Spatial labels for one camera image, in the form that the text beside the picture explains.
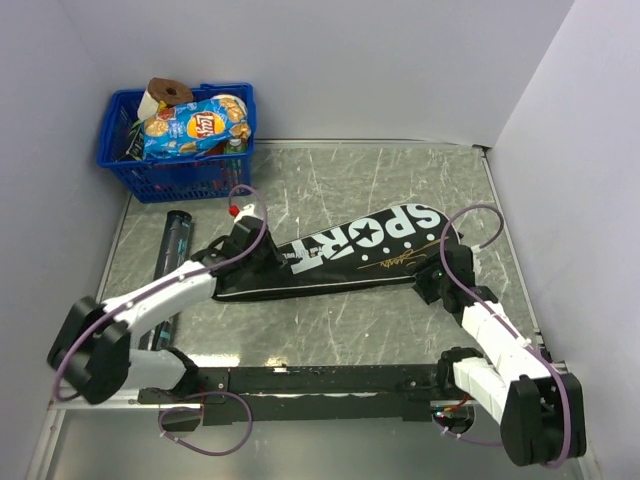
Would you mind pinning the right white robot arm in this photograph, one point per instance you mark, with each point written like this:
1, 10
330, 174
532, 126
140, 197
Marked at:
539, 409

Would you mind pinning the black shuttlecock tube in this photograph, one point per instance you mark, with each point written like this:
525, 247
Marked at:
174, 249

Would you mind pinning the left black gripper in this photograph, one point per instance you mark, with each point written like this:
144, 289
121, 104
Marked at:
276, 259

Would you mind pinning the black SPORT racket bag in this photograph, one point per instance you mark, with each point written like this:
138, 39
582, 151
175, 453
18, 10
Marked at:
380, 249

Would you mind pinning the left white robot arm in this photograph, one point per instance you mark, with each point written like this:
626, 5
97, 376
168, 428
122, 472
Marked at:
96, 351

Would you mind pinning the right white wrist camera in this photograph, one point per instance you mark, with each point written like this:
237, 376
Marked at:
477, 263

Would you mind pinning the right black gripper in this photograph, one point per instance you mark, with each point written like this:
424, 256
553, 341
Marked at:
422, 288

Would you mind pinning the blue Lays chips bag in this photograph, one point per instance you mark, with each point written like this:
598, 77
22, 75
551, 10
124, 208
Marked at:
195, 127

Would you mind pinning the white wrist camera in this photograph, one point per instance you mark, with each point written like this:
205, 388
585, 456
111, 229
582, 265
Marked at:
477, 263
251, 210

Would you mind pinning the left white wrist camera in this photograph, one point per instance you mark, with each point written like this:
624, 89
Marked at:
251, 210

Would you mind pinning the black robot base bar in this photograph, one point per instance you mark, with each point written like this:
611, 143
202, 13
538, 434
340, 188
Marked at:
300, 393

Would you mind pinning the dark green package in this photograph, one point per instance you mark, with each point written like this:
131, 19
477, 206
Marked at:
135, 143

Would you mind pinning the blue plastic shopping basket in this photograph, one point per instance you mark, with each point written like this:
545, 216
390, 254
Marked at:
209, 174

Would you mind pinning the white paper towel roll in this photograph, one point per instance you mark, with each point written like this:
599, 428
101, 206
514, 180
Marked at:
148, 105

